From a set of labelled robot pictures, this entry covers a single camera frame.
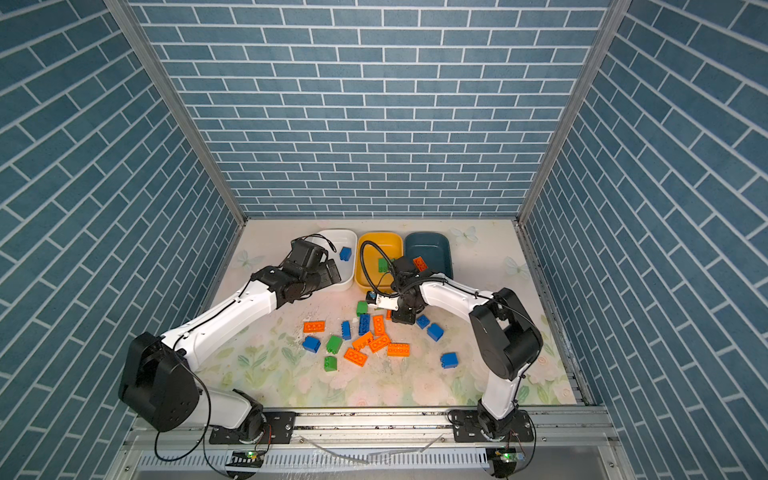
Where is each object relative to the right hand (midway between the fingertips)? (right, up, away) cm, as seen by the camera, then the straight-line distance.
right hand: (396, 306), depth 92 cm
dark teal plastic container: (+13, +18, +18) cm, 29 cm away
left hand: (-20, +11, -6) cm, 23 cm away
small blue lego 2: (-19, +16, +17) cm, 30 cm away
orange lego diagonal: (-10, -9, -5) cm, 14 cm away
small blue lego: (+8, -4, -1) cm, 9 cm away
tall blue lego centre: (-10, -5, -1) cm, 11 cm away
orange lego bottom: (-12, -13, -7) cm, 19 cm away
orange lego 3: (-5, -6, -1) cm, 8 cm away
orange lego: (-25, -6, -1) cm, 26 cm away
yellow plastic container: (-2, +20, +13) cm, 24 cm away
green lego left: (-19, -11, -3) cm, 22 cm away
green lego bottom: (-18, -14, -9) cm, 25 cm away
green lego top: (-5, +12, +13) cm, 18 cm away
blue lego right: (+12, -7, -2) cm, 14 cm away
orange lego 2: (-5, -10, -4) cm, 12 cm away
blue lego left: (-25, -10, -5) cm, 27 cm away
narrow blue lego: (-15, -7, -1) cm, 17 cm away
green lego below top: (-11, -1, +2) cm, 11 cm away
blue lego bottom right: (+15, -14, -6) cm, 22 cm away
